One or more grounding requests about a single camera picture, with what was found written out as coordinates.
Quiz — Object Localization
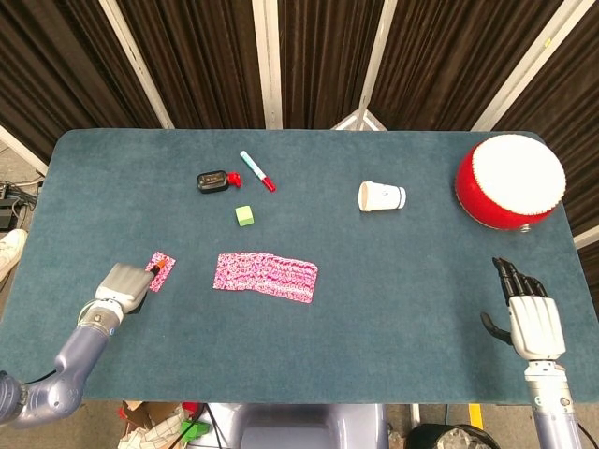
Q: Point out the left robot hand orange fingertip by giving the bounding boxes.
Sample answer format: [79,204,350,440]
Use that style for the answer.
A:
[95,258,166,313]

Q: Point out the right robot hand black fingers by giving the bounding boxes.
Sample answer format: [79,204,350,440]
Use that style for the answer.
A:
[480,256,567,362]

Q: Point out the pink white patterned card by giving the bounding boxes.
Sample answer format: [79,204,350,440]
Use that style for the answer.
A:
[144,251,178,293]

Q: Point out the spread pink card row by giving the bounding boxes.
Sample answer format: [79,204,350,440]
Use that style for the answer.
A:
[212,252,319,305]

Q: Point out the white shoe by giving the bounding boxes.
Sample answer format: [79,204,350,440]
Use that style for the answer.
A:
[0,228,29,282]

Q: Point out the small black case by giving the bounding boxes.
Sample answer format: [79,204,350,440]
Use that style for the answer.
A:
[197,170,230,195]

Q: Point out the cardboard box with papers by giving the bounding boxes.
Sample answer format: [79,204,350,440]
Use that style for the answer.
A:
[116,400,188,449]

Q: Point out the black waste bin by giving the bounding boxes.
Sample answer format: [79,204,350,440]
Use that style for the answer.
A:
[405,423,502,449]

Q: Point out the red drum white head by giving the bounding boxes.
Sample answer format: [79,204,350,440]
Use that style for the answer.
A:
[455,135,567,234]

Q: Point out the green plastic object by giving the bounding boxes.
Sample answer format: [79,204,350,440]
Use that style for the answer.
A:
[181,419,212,443]

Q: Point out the teal felt table mat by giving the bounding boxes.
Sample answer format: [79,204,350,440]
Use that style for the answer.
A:
[0,129,599,406]

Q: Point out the white marker red cap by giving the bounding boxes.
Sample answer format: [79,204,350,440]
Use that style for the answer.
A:
[240,150,277,193]

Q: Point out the white paper cup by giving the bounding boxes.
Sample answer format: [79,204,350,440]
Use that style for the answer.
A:
[358,181,407,212]

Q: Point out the lavender robot torso base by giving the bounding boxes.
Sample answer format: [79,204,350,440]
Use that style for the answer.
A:
[205,402,389,449]

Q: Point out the white frame post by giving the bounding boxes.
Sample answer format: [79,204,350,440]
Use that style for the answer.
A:
[0,123,49,178]
[573,226,599,250]
[252,0,285,131]
[471,0,599,133]
[329,0,399,132]
[99,0,175,131]

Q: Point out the black power strip with cables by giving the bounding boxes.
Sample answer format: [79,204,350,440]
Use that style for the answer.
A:
[0,180,41,230]

